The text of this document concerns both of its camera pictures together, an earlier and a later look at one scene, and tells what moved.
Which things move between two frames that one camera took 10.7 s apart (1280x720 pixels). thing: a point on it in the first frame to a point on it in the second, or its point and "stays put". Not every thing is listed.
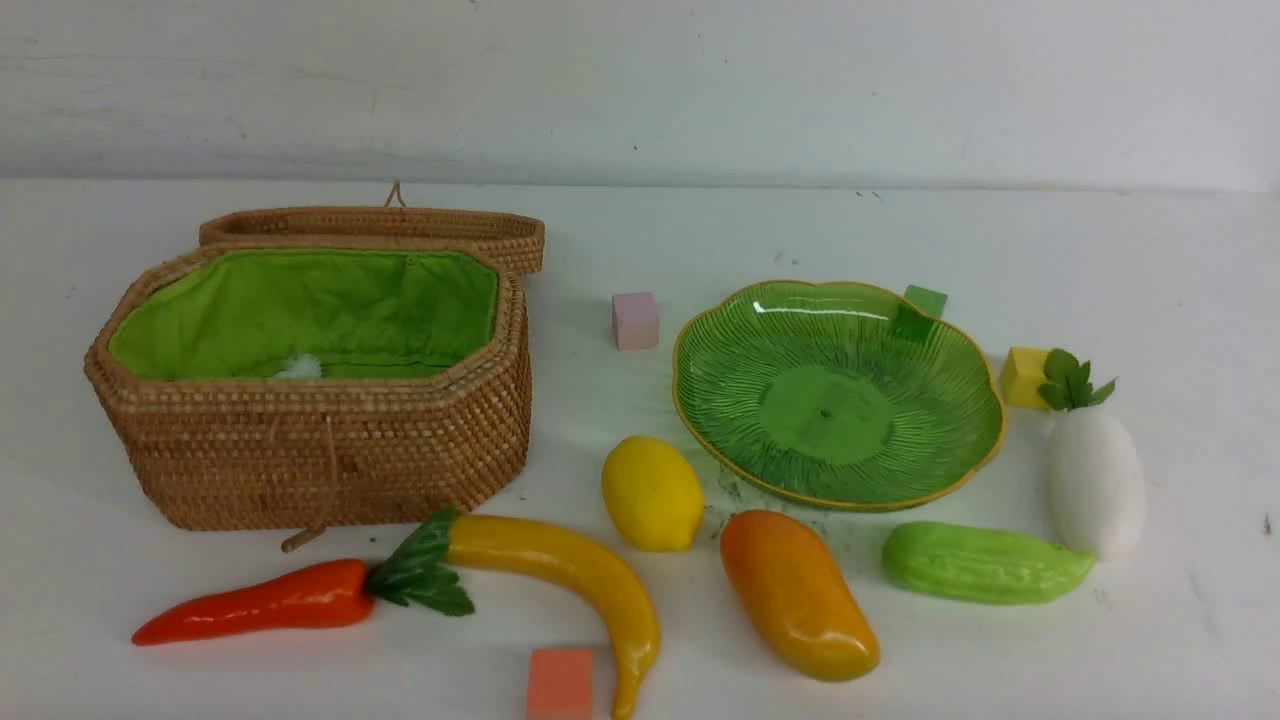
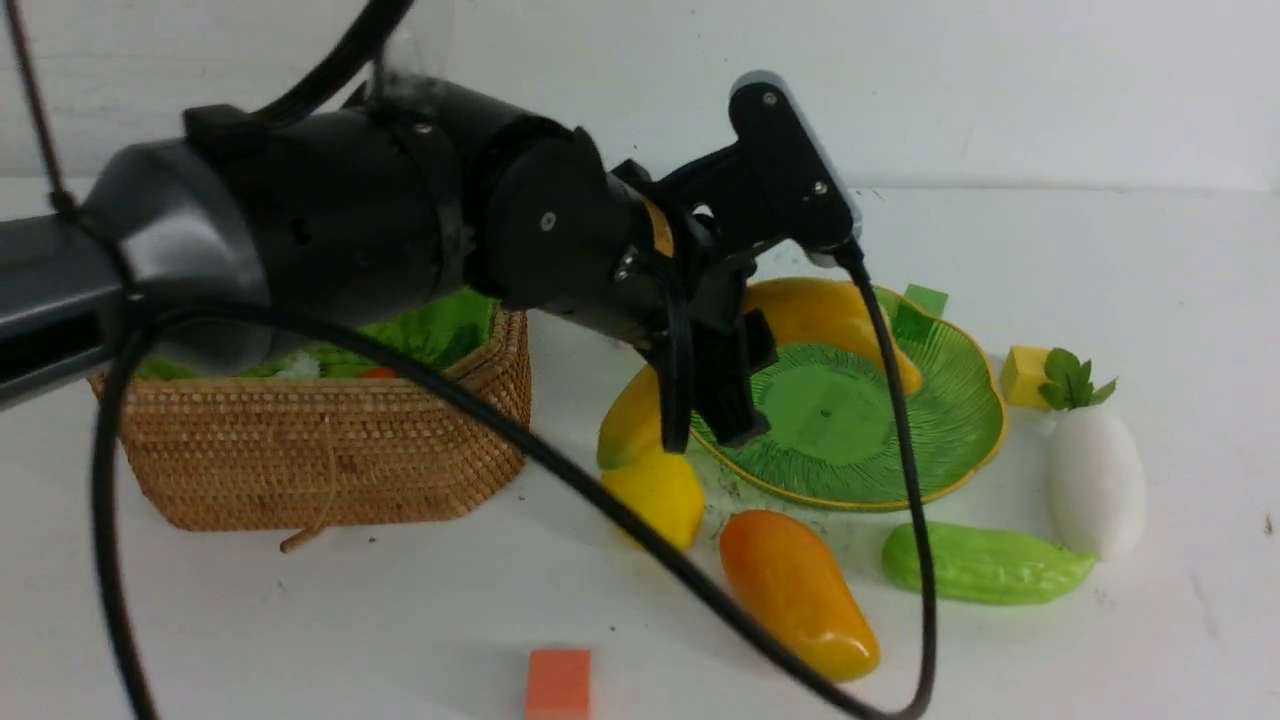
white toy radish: [1096, 466] stays put
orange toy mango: [798, 595] stays put
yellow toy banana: [482, 538] to [636, 450]
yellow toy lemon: [653, 494] stays put
